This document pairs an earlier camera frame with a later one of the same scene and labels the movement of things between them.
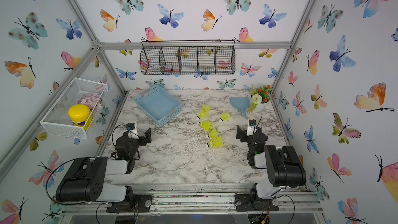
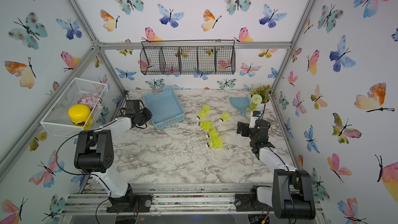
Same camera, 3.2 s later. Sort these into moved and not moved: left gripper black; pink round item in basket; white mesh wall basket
Moved: left gripper black
Not moved: white mesh wall basket; pink round item in basket
